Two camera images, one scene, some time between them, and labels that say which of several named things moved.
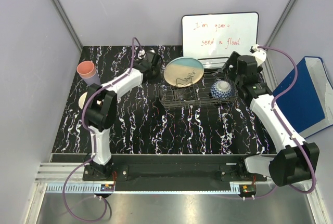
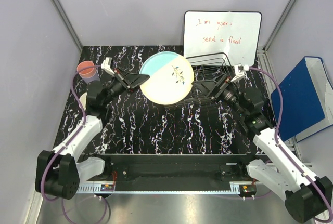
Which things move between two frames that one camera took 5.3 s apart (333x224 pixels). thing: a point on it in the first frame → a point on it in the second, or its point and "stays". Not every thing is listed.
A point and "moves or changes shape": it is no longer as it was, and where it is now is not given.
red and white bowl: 81,99 stays
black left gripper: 157,68 → 131,80
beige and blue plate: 183,71 moves or changes shape
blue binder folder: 309,106 stays
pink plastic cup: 86,69 stays
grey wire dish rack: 199,93 → 209,70
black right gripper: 232,61 → 214,89
